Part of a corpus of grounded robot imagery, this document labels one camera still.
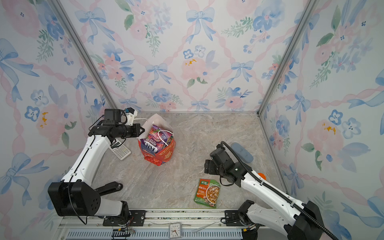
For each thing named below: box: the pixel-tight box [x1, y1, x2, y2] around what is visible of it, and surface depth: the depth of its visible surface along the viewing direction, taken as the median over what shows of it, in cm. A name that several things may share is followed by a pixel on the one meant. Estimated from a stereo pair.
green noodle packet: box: [194, 178, 221, 208], surface depth 83 cm
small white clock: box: [168, 222, 183, 239], surface depth 71 cm
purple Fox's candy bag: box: [140, 124, 174, 153], surface depth 80 cm
